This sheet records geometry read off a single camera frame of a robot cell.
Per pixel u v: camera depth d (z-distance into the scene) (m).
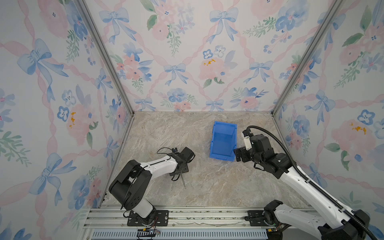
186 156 0.73
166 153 0.66
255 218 0.73
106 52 0.86
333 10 0.70
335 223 0.40
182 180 0.86
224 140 1.04
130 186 0.47
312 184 0.45
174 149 0.83
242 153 0.68
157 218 0.73
